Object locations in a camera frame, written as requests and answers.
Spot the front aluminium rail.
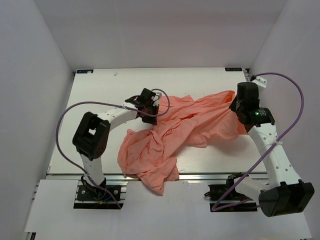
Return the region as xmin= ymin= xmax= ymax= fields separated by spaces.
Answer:
xmin=45 ymin=172 xmax=269 ymax=181

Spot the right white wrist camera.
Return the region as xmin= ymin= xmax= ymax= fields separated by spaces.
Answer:
xmin=250 ymin=76 xmax=268 ymax=91

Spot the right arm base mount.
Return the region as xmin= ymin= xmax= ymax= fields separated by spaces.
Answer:
xmin=204 ymin=173 xmax=258 ymax=213

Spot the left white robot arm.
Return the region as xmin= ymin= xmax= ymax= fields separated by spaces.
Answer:
xmin=72 ymin=88 xmax=162 ymax=200

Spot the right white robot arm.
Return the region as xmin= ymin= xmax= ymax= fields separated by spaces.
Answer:
xmin=225 ymin=82 xmax=315 ymax=217

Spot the left blue table label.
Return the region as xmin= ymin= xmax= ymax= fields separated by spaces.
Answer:
xmin=76 ymin=69 xmax=94 ymax=74

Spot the salmon pink jacket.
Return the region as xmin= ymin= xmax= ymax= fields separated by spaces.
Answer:
xmin=117 ymin=90 xmax=247 ymax=196

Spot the right aluminium side rail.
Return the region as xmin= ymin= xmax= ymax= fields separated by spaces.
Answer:
xmin=243 ymin=68 xmax=282 ymax=173

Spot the right blue table label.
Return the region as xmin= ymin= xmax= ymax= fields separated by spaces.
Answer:
xmin=224 ymin=67 xmax=243 ymax=72

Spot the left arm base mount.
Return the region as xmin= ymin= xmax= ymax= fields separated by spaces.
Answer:
xmin=73 ymin=180 xmax=127 ymax=210

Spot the blue table label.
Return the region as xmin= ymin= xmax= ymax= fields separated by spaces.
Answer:
xmin=76 ymin=69 xmax=94 ymax=74
xmin=224 ymin=67 xmax=243 ymax=72

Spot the front white panel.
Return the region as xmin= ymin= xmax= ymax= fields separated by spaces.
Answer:
xmin=25 ymin=180 xmax=311 ymax=239

